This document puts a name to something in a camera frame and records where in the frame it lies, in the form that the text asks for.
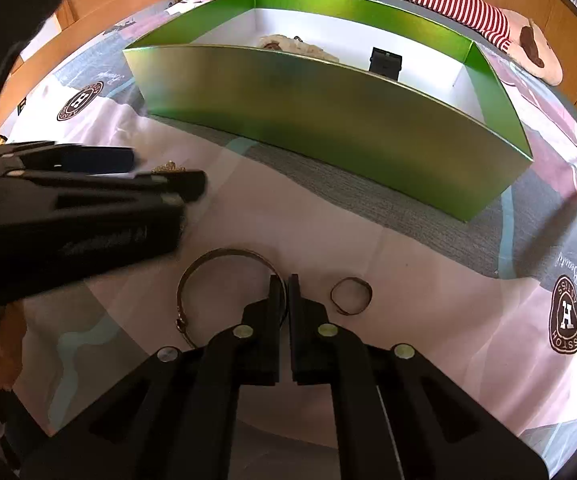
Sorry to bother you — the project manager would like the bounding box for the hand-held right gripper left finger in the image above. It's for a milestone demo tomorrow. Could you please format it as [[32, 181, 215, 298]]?
[[21, 274, 289, 480]]

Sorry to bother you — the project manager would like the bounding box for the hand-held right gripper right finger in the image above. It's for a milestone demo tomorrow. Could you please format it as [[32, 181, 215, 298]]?
[[288, 274, 549, 480]]

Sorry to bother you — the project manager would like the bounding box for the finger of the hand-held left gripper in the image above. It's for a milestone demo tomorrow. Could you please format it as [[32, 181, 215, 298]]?
[[0, 169, 208, 206], [0, 141, 136, 173]]

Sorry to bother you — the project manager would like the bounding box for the thin metal bangle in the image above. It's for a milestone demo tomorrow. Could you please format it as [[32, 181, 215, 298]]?
[[176, 249, 289, 347]]

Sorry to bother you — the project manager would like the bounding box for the green cardboard box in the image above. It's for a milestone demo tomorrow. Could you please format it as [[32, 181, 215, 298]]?
[[122, 0, 534, 223]]

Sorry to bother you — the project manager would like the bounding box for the black wrist watch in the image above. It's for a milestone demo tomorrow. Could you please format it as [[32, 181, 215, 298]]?
[[369, 47, 403, 79]]

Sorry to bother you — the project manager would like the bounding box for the plaid printed bed sheet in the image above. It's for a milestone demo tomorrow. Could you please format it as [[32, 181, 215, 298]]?
[[0, 0, 577, 466]]

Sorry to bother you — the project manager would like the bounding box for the plush toy with striped shirt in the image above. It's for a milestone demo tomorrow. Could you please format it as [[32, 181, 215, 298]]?
[[369, 0, 564, 86]]

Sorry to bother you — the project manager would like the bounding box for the wooden wardrobe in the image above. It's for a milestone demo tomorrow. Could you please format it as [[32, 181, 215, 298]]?
[[463, 0, 577, 141]]

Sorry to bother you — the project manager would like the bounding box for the small metal ring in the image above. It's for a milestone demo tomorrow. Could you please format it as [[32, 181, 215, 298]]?
[[329, 277, 373, 315]]

